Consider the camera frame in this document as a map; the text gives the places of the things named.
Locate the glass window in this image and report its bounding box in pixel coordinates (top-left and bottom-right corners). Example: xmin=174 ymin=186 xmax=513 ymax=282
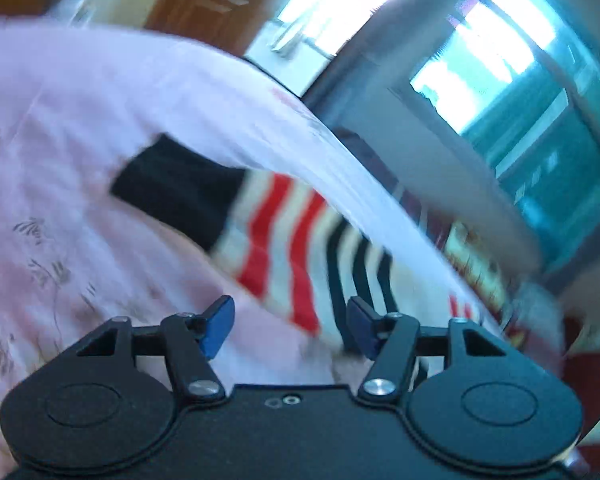
xmin=407 ymin=0 xmax=600 ymax=271
xmin=267 ymin=0 xmax=427 ymax=58

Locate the red black white striped sweater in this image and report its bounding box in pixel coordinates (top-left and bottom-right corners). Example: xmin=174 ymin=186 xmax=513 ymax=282
xmin=211 ymin=170 xmax=481 ymax=356

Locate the yellow red patterned pillow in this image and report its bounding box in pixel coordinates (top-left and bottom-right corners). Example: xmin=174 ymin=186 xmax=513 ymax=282
xmin=440 ymin=219 xmax=528 ymax=352

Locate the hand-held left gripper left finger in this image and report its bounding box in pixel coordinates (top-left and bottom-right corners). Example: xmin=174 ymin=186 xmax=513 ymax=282
xmin=75 ymin=295 xmax=236 ymax=404

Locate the black cloth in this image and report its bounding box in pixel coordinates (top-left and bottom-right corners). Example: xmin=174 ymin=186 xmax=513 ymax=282
xmin=109 ymin=132 xmax=248 ymax=254

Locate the floral bedsheet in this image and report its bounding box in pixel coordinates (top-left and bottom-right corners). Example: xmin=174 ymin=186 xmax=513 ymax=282
xmin=0 ymin=22 xmax=518 ymax=476

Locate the red white scalloped headboard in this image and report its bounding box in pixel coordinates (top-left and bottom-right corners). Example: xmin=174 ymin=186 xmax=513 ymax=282
xmin=555 ymin=310 xmax=600 ymax=441

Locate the brown wooden door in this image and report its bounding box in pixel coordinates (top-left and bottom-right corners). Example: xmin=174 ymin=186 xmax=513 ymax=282
xmin=142 ymin=0 xmax=286 ymax=57

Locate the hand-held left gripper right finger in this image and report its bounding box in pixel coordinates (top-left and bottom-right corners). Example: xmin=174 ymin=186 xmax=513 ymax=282
xmin=346 ymin=296 xmax=507 ymax=407

